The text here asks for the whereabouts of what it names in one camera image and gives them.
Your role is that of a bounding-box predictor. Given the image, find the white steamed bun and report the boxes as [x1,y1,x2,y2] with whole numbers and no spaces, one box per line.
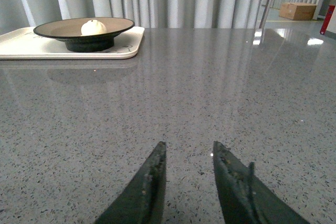
[81,19,107,36]

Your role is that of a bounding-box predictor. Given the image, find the white bear-print tray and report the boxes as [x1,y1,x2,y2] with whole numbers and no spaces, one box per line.
[1,26,145,60]

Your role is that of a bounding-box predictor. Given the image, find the beige plate with black rim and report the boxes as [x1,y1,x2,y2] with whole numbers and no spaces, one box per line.
[33,17,135,52]

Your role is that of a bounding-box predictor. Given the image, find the red object at right edge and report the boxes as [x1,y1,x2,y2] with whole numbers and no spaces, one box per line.
[320,5,335,35]

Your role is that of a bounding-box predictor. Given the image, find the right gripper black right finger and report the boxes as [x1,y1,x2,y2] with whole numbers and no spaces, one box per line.
[213,141,308,223]

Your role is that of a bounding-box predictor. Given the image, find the cardboard box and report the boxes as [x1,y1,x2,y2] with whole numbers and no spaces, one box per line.
[279,3,317,20]

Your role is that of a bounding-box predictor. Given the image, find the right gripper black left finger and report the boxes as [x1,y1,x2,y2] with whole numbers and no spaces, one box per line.
[95,142,166,223]

